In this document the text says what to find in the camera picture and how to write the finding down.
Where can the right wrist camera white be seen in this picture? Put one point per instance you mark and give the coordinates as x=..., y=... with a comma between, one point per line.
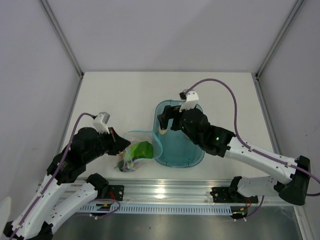
x=190, y=99

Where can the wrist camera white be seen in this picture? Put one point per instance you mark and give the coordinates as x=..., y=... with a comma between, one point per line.
x=190, y=99
x=100, y=122

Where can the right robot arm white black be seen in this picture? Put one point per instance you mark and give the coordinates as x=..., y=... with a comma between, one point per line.
x=286, y=177

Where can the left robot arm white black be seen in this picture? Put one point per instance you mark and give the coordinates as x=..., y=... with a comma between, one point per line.
x=43, y=216

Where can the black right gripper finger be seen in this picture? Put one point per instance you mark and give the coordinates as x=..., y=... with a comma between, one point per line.
x=167, y=114
x=177, y=120

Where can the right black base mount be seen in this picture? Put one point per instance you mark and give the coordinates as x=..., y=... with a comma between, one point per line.
x=230, y=195

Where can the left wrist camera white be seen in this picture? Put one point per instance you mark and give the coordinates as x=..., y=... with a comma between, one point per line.
x=100, y=122

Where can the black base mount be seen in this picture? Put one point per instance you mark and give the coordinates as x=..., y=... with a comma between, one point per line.
x=116, y=192
x=230, y=195

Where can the green bell pepper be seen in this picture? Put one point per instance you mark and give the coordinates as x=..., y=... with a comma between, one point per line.
x=142, y=150

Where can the white egg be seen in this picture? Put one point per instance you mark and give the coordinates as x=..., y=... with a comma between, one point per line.
x=162, y=131

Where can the white slotted cable duct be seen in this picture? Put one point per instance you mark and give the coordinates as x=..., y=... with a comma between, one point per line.
x=161, y=209

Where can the purple eggplant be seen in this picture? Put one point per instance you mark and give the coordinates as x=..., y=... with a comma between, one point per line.
x=128, y=167

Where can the aluminium mounting rail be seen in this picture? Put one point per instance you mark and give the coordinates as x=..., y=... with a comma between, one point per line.
x=168, y=191

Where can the teal plastic tray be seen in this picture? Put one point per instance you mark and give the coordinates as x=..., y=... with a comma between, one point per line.
x=177, y=150

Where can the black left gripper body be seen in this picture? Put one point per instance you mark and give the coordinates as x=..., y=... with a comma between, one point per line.
x=102, y=147

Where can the clear zip top bag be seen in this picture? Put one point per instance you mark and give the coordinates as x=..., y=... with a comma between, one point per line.
x=138, y=136

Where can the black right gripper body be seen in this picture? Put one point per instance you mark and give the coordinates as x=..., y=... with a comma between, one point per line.
x=190, y=136

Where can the dark green chili pepper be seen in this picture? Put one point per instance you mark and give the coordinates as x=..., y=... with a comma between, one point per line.
x=120, y=165

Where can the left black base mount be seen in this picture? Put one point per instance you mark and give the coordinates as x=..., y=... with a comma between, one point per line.
x=116, y=192

